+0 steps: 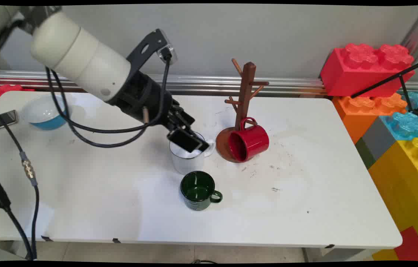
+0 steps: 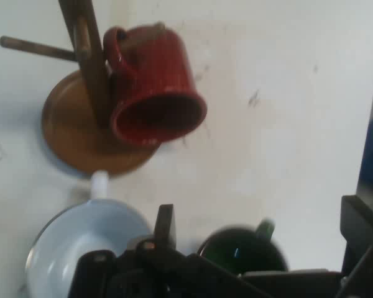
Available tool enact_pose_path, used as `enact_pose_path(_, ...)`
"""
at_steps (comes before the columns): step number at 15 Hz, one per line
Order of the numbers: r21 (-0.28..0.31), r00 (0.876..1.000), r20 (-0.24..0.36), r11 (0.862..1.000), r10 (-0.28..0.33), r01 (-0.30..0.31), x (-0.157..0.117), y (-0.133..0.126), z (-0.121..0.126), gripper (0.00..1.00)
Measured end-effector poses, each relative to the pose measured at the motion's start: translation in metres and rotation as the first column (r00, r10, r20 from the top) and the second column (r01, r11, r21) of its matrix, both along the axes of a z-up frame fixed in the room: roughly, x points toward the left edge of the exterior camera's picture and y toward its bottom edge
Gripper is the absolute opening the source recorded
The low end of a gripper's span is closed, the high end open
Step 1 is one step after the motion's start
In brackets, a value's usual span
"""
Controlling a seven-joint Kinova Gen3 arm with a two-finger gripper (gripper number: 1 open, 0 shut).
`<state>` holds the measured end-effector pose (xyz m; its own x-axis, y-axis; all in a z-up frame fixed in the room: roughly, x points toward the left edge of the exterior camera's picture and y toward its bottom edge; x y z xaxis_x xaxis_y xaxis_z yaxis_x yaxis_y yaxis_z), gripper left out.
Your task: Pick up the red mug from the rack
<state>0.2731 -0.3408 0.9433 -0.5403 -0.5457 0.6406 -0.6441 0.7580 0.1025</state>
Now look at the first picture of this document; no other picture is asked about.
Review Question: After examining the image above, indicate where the brown wooden mug tree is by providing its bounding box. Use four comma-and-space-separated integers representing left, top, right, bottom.
215, 58, 270, 164

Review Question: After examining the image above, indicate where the blue and white bowl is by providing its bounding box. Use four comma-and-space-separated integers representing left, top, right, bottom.
22, 95, 73, 131

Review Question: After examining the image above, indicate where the big yellow building block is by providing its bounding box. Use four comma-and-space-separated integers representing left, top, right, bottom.
368, 138, 418, 261

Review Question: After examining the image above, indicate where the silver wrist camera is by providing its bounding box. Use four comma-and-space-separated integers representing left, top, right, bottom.
157, 44, 178, 66

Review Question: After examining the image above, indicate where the red block with studs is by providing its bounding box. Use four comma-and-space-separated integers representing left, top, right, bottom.
0, 83, 35, 105

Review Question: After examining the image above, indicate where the black cable with metal connector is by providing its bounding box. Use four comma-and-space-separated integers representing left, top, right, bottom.
0, 93, 39, 261

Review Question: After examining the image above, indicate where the black tripod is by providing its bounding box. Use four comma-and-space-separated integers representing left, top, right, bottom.
350, 55, 418, 119

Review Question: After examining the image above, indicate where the small red block panel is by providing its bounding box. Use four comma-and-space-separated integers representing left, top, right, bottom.
394, 226, 418, 261

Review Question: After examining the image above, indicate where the white enamel mug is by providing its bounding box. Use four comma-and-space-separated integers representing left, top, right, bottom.
169, 132, 216, 175

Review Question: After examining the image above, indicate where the big red building block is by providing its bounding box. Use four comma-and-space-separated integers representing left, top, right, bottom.
320, 43, 415, 98

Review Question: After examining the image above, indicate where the big blue building block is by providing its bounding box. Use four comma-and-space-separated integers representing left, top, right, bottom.
379, 92, 418, 141

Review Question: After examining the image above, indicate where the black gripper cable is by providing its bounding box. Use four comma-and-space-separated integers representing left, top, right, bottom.
45, 67, 150, 149

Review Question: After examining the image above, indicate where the aluminium rail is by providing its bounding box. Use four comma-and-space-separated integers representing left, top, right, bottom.
0, 70, 418, 98

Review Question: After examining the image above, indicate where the red enamel mug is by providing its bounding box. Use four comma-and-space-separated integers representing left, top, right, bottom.
228, 117, 270, 163

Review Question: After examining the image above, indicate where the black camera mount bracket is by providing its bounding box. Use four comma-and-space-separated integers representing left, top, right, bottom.
126, 29, 168, 75

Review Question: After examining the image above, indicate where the big orange building block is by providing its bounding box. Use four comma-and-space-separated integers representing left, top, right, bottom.
332, 93, 408, 144

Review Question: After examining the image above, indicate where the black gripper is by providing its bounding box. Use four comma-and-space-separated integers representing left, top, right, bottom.
109, 70, 210, 153

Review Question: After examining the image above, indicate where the green enamel mug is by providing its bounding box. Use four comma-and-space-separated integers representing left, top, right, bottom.
180, 171, 223, 211

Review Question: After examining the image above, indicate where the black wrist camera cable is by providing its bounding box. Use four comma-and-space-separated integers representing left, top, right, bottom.
50, 55, 172, 134

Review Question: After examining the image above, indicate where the big grey building block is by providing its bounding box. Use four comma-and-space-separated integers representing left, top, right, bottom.
355, 117, 397, 169

